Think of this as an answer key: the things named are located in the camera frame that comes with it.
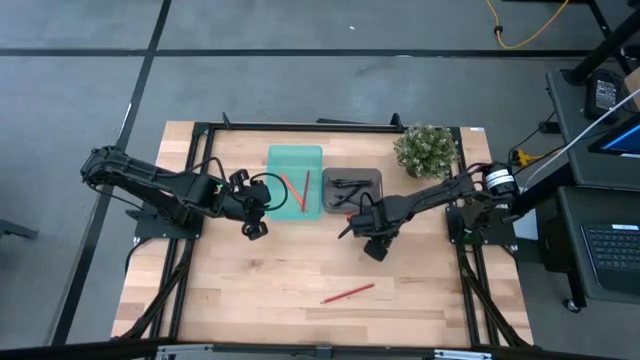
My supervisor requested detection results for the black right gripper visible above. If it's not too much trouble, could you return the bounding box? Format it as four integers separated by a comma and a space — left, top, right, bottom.
338, 204, 401, 263

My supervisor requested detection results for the dark red wooden pencil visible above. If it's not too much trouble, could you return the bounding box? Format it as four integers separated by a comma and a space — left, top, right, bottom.
300, 169, 312, 213

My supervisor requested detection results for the brown cardboard box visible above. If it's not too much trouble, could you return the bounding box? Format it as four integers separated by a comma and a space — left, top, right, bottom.
623, 66, 640, 110

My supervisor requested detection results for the green potted plant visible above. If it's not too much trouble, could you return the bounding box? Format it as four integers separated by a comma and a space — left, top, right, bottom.
392, 123, 460, 181

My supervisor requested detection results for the black camera mounting bar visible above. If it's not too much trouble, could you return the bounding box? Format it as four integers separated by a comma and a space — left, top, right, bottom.
0, 338, 640, 360

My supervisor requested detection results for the black diagonal pole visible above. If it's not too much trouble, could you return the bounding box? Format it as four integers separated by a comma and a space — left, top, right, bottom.
564, 0, 640, 86

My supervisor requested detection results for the black laptop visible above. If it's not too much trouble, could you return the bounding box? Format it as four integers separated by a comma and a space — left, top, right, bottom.
579, 222, 640, 296

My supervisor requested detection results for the grey translucent plastic bin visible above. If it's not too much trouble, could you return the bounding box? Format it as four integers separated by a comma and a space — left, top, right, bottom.
321, 167, 384, 216

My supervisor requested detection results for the black stand foot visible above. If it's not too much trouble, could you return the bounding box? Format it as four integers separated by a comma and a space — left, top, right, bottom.
0, 218, 40, 241

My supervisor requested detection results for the teal translucent plastic bin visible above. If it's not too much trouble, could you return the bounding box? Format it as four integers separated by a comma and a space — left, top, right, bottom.
266, 144, 325, 222

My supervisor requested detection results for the white and blue box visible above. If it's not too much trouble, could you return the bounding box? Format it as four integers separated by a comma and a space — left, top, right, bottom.
499, 182, 539, 241

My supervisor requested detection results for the dark grey desk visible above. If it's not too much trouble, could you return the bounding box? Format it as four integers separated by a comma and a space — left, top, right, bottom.
544, 67, 640, 192
556, 184, 640, 307

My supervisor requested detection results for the white cable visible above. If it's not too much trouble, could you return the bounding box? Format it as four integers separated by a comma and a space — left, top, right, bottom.
522, 87, 640, 191

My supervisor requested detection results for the yellow extension cable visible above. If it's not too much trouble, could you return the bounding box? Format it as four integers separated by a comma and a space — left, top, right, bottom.
484, 0, 571, 50

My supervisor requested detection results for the black aluminium table frame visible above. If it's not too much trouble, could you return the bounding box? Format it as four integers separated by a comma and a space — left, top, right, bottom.
112, 111, 535, 351

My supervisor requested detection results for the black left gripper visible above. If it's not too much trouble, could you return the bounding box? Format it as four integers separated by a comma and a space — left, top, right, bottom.
222, 168, 274, 242

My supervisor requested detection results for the black power adapter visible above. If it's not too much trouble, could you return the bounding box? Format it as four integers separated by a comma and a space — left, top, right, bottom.
583, 68, 626, 122

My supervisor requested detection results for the blue lit screen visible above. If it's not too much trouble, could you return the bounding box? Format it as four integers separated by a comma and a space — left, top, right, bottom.
587, 113, 640, 159

